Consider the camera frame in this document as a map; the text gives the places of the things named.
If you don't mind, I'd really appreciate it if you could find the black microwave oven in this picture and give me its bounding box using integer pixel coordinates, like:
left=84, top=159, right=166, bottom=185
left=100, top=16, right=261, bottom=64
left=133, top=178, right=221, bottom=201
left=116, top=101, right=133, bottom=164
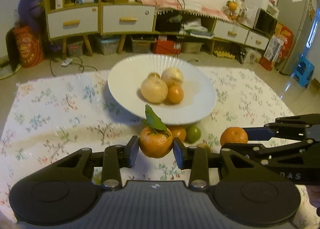
left=253, top=8, right=278, bottom=36

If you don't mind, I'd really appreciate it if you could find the long low tv cabinet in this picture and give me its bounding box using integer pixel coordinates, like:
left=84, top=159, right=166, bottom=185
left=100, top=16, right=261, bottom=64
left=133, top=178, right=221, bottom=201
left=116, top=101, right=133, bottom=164
left=154, top=0, right=272, bottom=50

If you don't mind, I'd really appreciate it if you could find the pale yellow melon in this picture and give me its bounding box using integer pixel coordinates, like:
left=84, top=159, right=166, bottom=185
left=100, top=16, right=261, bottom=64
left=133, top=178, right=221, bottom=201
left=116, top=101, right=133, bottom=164
left=161, top=67, right=184, bottom=87

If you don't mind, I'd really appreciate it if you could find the white drawer cabinet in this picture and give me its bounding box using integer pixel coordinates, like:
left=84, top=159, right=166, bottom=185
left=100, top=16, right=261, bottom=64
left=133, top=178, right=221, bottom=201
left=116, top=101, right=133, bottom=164
left=99, top=0, right=156, bottom=54
left=44, top=0, right=101, bottom=59

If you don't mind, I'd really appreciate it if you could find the green tomato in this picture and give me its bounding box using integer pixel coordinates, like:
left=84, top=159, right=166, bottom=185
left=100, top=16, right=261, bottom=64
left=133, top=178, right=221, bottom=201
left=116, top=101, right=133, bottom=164
left=186, top=125, right=202, bottom=144

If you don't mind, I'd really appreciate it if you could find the leafy orange tangerine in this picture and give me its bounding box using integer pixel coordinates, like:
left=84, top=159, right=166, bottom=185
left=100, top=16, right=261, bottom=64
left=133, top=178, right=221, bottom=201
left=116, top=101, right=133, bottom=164
left=139, top=104, right=173, bottom=158

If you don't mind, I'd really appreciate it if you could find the large white plate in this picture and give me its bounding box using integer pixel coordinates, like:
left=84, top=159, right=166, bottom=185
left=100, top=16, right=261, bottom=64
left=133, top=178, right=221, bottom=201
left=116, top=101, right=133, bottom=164
left=107, top=54, right=216, bottom=125

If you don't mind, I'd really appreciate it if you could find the red box under cabinet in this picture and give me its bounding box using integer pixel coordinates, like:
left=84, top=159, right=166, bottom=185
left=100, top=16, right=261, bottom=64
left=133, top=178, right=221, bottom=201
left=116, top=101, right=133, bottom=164
left=152, top=40, right=181, bottom=55

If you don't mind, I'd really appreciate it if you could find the brown kiwi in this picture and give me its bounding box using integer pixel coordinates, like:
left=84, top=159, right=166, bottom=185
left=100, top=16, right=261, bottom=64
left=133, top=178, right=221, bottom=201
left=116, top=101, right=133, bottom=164
left=148, top=72, right=161, bottom=79
left=197, top=142, right=211, bottom=152

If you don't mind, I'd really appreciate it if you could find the purple plush toy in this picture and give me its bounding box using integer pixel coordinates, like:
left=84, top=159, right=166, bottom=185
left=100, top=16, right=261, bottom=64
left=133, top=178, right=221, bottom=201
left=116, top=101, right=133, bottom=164
left=18, top=0, right=44, bottom=34

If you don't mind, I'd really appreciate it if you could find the silver refrigerator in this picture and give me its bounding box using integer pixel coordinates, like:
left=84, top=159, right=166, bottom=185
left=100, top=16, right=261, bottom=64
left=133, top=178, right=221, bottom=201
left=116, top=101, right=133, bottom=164
left=277, top=0, right=317, bottom=76

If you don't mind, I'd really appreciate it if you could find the hand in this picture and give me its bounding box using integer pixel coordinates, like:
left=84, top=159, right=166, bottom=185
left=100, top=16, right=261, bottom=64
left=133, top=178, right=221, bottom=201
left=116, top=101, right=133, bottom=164
left=306, top=186, right=320, bottom=208

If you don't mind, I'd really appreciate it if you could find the left white drawer cabinet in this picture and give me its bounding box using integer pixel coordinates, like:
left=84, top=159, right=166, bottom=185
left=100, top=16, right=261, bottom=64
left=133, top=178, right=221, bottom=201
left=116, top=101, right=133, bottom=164
left=44, top=0, right=101, bottom=59

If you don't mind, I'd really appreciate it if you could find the blue plastic stool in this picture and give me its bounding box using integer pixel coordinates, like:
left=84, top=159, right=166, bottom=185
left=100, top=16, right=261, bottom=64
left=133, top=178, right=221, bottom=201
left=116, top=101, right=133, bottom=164
left=291, top=56, right=315, bottom=88

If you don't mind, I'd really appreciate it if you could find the large orange tomato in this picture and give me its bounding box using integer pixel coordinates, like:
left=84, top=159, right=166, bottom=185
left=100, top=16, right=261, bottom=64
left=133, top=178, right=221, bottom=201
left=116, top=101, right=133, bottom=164
left=167, top=85, right=184, bottom=104

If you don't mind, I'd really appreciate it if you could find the floral tablecloth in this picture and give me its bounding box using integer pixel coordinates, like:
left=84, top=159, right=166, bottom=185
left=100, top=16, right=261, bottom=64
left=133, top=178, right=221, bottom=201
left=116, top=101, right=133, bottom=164
left=1, top=67, right=292, bottom=220

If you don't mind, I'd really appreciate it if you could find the orange printed bag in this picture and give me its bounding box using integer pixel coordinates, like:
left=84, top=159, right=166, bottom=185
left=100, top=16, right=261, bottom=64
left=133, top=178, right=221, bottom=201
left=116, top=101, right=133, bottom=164
left=13, top=26, right=44, bottom=68

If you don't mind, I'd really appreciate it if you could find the large tan pomelo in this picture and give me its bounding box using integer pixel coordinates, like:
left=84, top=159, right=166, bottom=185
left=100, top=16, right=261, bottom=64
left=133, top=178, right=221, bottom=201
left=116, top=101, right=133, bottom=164
left=140, top=78, right=168, bottom=104

